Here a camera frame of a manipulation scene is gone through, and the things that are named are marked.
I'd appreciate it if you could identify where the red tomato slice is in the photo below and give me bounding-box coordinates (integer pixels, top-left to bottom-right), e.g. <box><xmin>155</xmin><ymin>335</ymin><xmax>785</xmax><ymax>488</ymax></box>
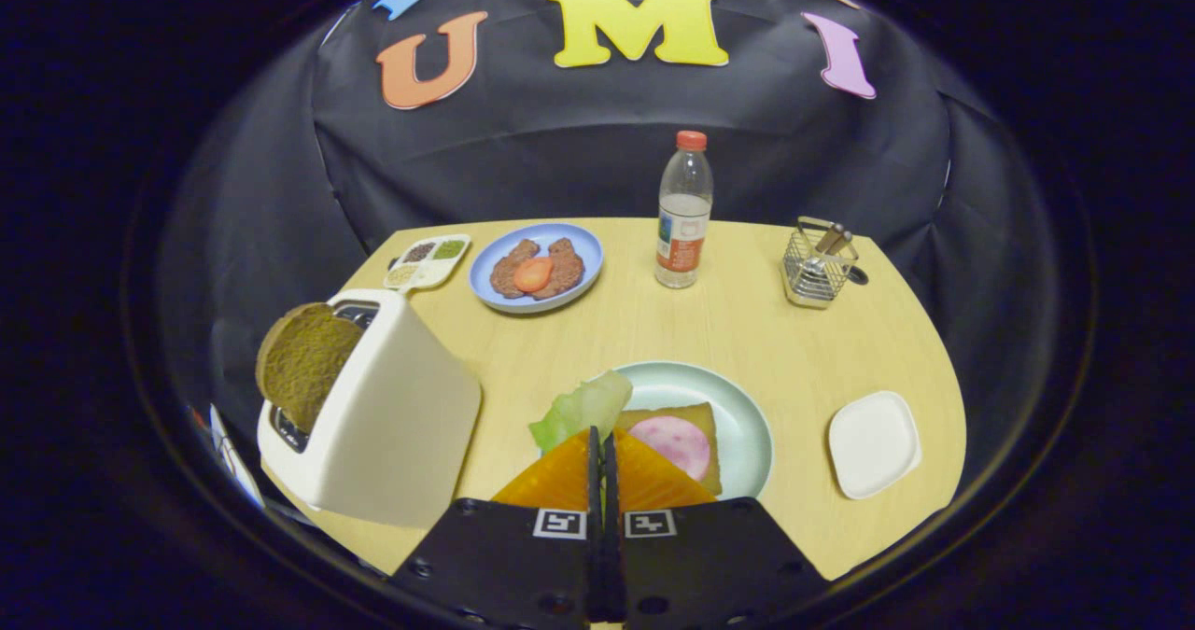
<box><xmin>513</xmin><ymin>257</ymin><xmax>555</xmax><ymax>293</ymax></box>

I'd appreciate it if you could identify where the white toaster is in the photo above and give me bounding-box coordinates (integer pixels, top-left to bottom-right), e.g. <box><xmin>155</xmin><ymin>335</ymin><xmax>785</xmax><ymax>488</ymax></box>
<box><xmin>257</xmin><ymin>288</ymin><xmax>483</xmax><ymax>530</ymax></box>

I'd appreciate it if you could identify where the green lettuce leaf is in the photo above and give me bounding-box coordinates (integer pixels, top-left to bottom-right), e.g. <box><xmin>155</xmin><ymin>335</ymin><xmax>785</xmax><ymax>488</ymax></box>
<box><xmin>529</xmin><ymin>370</ymin><xmax>634</xmax><ymax>454</ymax></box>

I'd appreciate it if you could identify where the brown meat slice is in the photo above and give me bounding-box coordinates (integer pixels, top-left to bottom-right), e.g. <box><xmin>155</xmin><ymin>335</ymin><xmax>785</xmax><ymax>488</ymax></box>
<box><xmin>532</xmin><ymin>237</ymin><xmax>585</xmax><ymax>300</ymax></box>
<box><xmin>490</xmin><ymin>239</ymin><xmax>541</xmax><ymax>300</ymax></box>

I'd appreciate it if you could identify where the clear bottle with red cap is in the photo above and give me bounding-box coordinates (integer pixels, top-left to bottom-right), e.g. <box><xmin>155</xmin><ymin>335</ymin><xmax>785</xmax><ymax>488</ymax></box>
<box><xmin>654</xmin><ymin>131</ymin><xmax>714</xmax><ymax>289</ymax></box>

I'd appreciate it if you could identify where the white paper sheet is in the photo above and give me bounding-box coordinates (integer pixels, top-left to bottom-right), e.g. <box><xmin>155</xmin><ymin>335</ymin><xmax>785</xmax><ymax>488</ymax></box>
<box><xmin>207</xmin><ymin>404</ymin><xmax>267</xmax><ymax>510</ymax></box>

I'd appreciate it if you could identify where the wire mesh utensil basket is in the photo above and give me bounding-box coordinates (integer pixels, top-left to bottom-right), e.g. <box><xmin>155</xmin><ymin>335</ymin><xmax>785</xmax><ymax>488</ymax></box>
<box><xmin>781</xmin><ymin>217</ymin><xmax>860</xmax><ymax>310</ymax></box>

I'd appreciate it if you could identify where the white divided seasoning tray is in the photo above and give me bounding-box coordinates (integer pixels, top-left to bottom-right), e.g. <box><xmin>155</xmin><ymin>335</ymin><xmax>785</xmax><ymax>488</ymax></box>
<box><xmin>384</xmin><ymin>234</ymin><xmax>472</xmax><ymax>292</ymax></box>

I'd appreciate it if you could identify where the bread slice under ham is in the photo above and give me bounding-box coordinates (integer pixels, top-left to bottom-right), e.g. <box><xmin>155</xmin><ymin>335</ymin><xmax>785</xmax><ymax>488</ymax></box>
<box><xmin>616</xmin><ymin>402</ymin><xmax>724</xmax><ymax>497</ymax></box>

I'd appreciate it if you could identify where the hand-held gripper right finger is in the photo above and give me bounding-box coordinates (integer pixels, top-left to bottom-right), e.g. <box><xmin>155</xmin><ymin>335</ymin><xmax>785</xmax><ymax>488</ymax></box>
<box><xmin>605</xmin><ymin>427</ymin><xmax>830</xmax><ymax>629</ymax></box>

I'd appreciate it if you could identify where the pink ham slice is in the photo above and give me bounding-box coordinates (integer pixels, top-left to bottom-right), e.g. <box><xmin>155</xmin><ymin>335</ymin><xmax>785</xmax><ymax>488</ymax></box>
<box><xmin>627</xmin><ymin>415</ymin><xmax>712</xmax><ymax>482</ymax></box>

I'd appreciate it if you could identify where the small white square dish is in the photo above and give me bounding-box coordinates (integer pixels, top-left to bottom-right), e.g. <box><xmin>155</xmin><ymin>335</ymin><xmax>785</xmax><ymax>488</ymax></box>
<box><xmin>828</xmin><ymin>390</ymin><xmax>922</xmax><ymax>500</ymax></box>

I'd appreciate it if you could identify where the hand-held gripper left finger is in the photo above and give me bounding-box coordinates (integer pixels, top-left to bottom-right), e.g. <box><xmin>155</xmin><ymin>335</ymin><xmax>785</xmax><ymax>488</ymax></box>
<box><xmin>390</xmin><ymin>427</ymin><xmax>606</xmax><ymax>626</ymax></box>

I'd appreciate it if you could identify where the pale green plate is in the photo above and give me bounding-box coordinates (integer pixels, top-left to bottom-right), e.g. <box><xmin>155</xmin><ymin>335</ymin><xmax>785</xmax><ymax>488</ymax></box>
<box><xmin>612</xmin><ymin>360</ymin><xmax>774</xmax><ymax>502</ymax></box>

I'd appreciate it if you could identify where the brown toasted bread slice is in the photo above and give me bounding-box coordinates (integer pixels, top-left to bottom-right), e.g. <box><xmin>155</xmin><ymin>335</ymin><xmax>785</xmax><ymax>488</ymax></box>
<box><xmin>255</xmin><ymin>302</ymin><xmax>365</xmax><ymax>435</ymax></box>

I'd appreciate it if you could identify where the blue plate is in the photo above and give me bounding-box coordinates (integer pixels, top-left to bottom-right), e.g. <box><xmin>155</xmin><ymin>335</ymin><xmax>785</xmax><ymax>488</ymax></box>
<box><xmin>469</xmin><ymin>223</ymin><xmax>605</xmax><ymax>315</ymax></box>

